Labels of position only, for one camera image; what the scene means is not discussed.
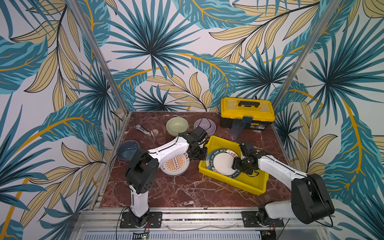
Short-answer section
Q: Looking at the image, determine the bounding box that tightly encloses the lilac bowl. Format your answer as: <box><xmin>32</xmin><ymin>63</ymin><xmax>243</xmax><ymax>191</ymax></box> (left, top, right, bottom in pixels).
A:
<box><xmin>194</xmin><ymin>118</ymin><xmax>216</xmax><ymax>136</ymax></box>

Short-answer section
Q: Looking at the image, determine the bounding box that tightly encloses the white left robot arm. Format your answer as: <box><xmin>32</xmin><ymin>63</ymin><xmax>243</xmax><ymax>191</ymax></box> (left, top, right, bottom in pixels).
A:
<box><xmin>126</xmin><ymin>127</ymin><xmax>208</xmax><ymax>227</ymax></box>

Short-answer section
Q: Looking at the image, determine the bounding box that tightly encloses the pale green bowl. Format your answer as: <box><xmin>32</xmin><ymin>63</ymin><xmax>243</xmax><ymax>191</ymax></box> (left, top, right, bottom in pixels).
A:
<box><xmin>166</xmin><ymin>117</ymin><xmax>189</xmax><ymax>137</ymax></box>

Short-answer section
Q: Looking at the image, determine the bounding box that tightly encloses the white plate orange sunburst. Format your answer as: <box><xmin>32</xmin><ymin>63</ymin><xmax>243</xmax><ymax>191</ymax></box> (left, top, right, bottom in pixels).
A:
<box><xmin>160</xmin><ymin>153</ymin><xmax>190</xmax><ymax>176</ymax></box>

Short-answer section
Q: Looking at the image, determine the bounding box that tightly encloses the white plate teal lettered rim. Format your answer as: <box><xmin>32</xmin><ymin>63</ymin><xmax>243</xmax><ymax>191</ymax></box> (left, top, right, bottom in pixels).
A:
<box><xmin>206</xmin><ymin>149</ymin><xmax>241</xmax><ymax>179</ymax></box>

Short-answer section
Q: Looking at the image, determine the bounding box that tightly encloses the metal wrench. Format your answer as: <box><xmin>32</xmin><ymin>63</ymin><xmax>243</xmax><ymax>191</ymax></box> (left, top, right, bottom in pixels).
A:
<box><xmin>134</xmin><ymin>125</ymin><xmax>151</xmax><ymax>137</ymax></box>

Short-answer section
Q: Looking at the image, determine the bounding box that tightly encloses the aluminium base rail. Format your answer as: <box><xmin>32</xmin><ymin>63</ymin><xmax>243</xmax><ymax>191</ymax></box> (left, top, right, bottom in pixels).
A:
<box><xmin>68</xmin><ymin>206</ymin><xmax>301</xmax><ymax>240</ymax></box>

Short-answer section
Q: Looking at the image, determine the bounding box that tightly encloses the dark blue bowl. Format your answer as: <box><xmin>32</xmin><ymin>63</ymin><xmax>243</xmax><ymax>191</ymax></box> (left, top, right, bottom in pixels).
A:
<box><xmin>117</xmin><ymin>140</ymin><xmax>140</xmax><ymax>161</ymax></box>

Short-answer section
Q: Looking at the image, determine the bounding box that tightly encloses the clear drinking glass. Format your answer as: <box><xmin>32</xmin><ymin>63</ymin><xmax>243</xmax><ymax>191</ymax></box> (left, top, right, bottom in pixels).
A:
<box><xmin>152</xmin><ymin>124</ymin><xmax>166</xmax><ymax>145</ymax></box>

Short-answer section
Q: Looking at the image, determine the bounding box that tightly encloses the yellow black plastic toolbox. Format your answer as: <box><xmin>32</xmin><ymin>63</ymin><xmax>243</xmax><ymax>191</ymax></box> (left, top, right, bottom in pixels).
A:
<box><xmin>220</xmin><ymin>98</ymin><xmax>276</xmax><ymax>131</ymax></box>

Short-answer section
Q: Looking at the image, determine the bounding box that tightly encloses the blue textured plastic cup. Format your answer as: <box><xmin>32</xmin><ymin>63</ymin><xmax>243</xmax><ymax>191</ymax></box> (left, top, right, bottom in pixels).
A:
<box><xmin>230</xmin><ymin>119</ymin><xmax>246</xmax><ymax>138</ymax></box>

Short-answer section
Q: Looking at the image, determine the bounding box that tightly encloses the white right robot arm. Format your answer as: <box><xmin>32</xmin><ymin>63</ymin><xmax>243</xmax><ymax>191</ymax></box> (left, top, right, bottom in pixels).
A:
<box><xmin>232</xmin><ymin>142</ymin><xmax>335</xmax><ymax>227</ymax></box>

